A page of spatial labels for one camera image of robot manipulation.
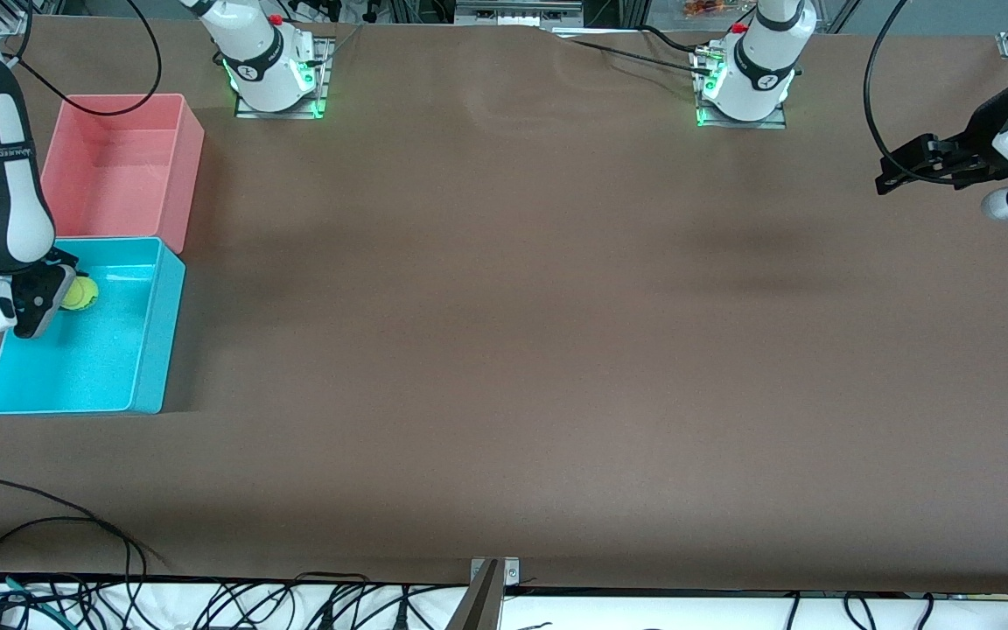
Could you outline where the pink plastic bin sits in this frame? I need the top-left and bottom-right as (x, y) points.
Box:
(38, 93), (206, 256)

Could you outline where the aluminium frame profile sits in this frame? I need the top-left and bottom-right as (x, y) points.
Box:
(454, 0), (585, 28)

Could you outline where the dark metal camera pole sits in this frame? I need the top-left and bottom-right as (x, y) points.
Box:
(444, 560), (505, 630)

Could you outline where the blue plastic bin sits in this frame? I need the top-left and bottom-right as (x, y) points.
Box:
(0, 236), (186, 416)

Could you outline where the thin grey cable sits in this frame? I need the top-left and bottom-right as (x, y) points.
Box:
(316, 22), (365, 69)

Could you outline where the silver mounting bracket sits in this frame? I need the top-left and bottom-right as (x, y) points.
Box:
(469, 556), (522, 589)

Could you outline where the yellow-green tennis ball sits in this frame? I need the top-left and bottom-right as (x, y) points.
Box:
(62, 275), (101, 312)

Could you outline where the thick black base cable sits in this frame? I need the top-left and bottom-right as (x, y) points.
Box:
(567, 37), (715, 80)
(638, 24), (715, 55)

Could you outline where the aluminium side rail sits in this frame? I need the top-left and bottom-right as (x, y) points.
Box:
(0, 0), (34, 38)

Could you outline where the brown table cover sheet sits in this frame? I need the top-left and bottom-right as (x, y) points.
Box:
(0, 16), (1008, 598)

